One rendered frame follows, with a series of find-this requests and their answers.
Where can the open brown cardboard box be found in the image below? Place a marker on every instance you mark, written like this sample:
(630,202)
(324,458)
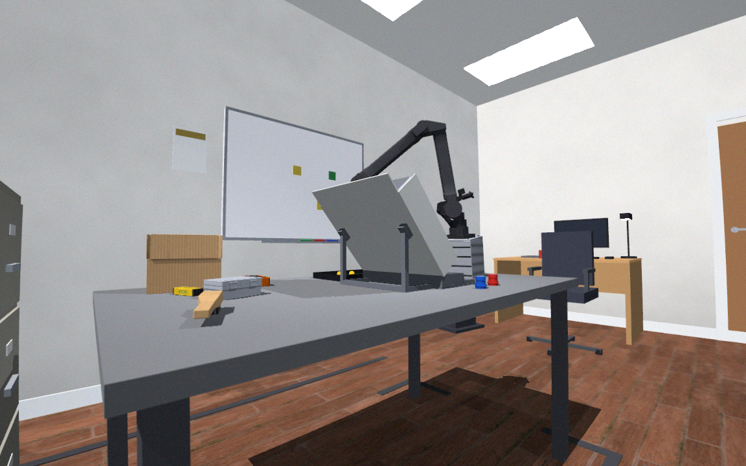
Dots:
(180,262)

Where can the orange digital multimeter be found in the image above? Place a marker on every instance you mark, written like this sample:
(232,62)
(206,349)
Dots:
(265,280)

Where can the yellow spirit level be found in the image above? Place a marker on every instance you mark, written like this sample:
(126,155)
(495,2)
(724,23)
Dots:
(187,291)

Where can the green tray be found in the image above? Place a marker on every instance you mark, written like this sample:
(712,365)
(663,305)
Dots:
(332,275)

